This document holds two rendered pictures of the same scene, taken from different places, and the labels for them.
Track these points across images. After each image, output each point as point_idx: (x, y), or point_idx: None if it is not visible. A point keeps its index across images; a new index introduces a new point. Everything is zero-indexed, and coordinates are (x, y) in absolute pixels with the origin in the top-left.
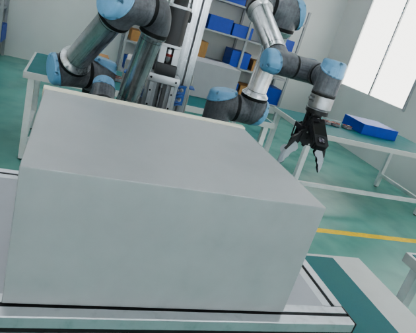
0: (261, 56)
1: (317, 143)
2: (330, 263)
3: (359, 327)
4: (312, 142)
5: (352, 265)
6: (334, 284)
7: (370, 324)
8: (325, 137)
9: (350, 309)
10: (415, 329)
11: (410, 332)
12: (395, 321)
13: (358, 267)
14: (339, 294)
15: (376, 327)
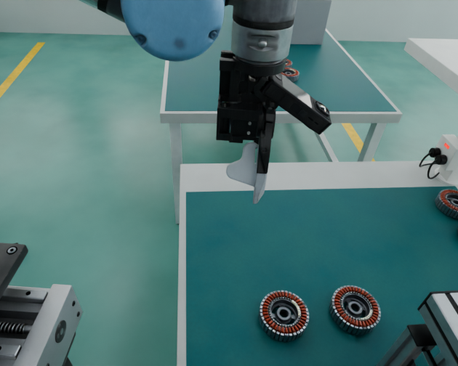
0: (141, 9)
1: (329, 120)
2: (201, 200)
3: (317, 221)
4: (314, 125)
5: (199, 178)
6: (245, 213)
7: (308, 209)
8: (312, 99)
9: (288, 216)
10: (299, 172)
11: (305, 179)
12: (292, 183)
13: (202, 173)
14: (264, 217)
15: (310, 205)
